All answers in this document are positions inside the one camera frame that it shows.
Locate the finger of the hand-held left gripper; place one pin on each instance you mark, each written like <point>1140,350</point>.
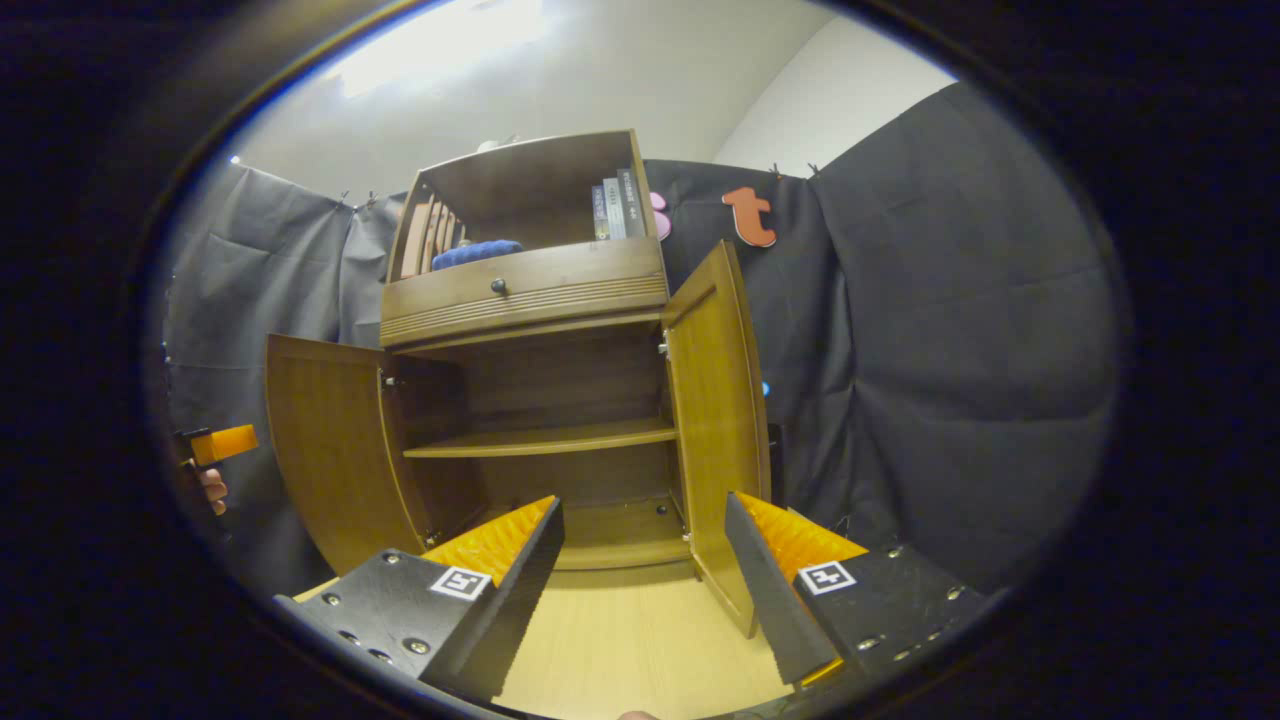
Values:
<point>225,443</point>

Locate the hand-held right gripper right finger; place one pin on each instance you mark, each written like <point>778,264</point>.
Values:
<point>765,590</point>

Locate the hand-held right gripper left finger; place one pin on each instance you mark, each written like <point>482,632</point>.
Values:
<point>520,590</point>

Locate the wooden cabinet door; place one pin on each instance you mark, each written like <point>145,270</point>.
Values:
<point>715,420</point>
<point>330,440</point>

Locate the wooden double-door shoe cabinet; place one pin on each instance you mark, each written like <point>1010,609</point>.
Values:
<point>540,300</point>

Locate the wooden cabinet drawer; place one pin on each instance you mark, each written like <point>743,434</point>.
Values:
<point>580,280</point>

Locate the black backdrop cloth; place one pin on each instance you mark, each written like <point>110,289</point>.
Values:
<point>950,350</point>

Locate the dark blue book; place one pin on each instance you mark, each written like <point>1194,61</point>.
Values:
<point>599,215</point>

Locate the grey book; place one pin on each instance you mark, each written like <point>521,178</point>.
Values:
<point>614,210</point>

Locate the small white object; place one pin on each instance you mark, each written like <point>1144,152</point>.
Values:
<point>498,143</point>

